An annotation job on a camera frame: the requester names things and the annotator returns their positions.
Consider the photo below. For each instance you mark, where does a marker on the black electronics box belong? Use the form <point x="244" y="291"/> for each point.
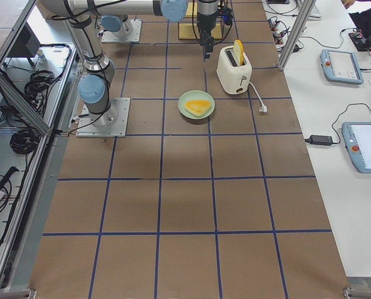
<point x="26" y="45"/>

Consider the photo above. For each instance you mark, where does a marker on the blue teach pendant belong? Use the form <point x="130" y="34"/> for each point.
<point x="341" y="67"/>
<point x="357" y="137"/>

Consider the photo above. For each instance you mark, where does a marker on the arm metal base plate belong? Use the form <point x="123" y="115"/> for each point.
<point x="112" y="123"/>
<point x="117" y="31"/>

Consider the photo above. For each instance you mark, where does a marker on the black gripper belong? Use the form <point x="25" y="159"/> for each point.
<point x="206" y="23"/>

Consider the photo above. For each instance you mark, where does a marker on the aluminium frame post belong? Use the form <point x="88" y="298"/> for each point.
<point x="296" y="30"/>

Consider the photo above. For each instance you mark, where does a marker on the black power adapter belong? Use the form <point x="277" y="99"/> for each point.
<point x="322" y="140"/>

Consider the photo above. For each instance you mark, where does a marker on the yellow toast slice in toaster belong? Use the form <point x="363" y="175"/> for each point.
<point x="239" y="52"/>

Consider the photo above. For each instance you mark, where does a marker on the lower blue teach pendant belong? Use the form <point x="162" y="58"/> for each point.
<point x="357" y="137"/>

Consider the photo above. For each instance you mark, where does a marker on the wooden shelf with wire basket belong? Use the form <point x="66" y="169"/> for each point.
<point x="224" y="22"/>

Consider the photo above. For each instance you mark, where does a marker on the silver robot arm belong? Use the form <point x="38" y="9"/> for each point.
<point x="94" y="88"/>
<point x="172" y="10"/>

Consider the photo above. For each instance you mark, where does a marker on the aluminium frame rail left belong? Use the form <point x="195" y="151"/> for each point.
<point x="13" y="95"/>

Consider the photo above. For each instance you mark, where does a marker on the cream white toaster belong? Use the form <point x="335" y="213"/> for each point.
<point x="233" y="77"/>

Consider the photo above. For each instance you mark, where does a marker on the light green plate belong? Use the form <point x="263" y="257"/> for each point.
<point x="195" y="95"/>

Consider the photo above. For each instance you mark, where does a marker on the yellow toast slice on plate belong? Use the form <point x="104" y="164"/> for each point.
<point x="197" y="107"/>

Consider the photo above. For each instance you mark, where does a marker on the upper blue teach pendant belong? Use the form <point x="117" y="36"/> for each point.
<point x="341" y="67"/>

